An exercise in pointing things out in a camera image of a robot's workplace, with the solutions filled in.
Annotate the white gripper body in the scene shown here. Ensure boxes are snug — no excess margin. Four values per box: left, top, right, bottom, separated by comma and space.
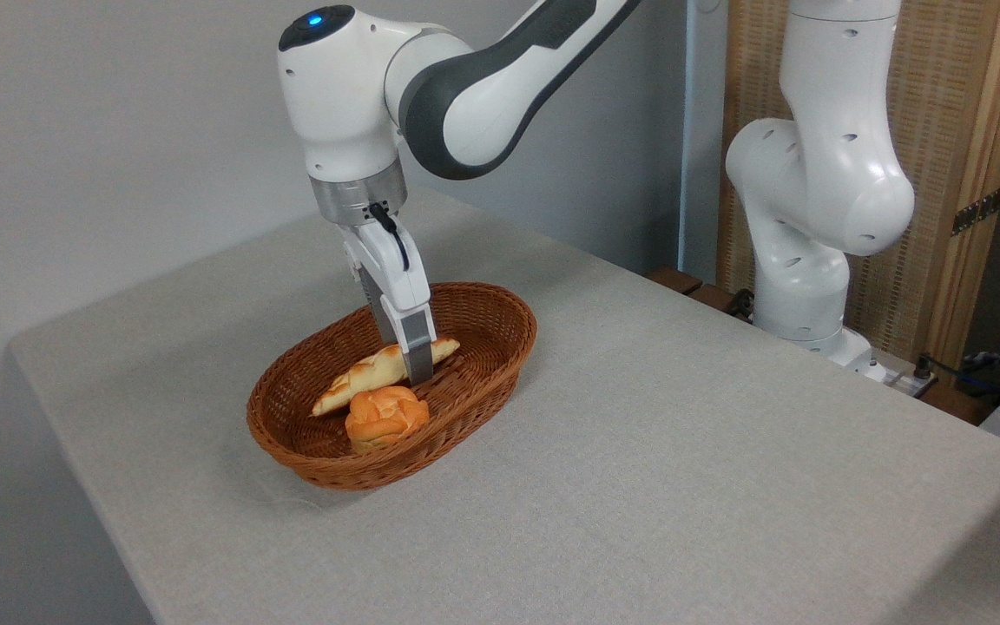
339, 217, 431, 318

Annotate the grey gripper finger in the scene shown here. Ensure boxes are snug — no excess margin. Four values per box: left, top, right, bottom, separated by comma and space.
381, 299, 436, 387
344, 241, 395, 345

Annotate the long braided bread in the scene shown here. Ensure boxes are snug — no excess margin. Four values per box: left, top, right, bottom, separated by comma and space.
312, 339, 461, 418

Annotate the round orange bread roll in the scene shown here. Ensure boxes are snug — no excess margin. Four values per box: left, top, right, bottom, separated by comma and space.
345, 386, 431, 455

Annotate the brown wicker basket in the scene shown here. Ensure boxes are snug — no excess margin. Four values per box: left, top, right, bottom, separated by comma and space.
247, 282, 538, 491

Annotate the black metal screen hinge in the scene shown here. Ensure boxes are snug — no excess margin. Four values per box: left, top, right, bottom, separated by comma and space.
951, 187, 1000, 237

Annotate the wooden woven folding screen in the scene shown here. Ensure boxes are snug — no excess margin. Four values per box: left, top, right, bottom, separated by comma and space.
717, 0, 1000, 374

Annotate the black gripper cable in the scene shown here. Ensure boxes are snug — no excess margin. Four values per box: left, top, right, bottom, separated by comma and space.
368, 202, 411, 272

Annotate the white vertical wall pipe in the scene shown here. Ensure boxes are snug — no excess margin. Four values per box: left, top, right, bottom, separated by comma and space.
678, 0, 727, 280

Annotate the black floor cable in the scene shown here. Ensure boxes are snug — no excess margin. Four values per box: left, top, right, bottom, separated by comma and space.
915, 352, 1000, 411

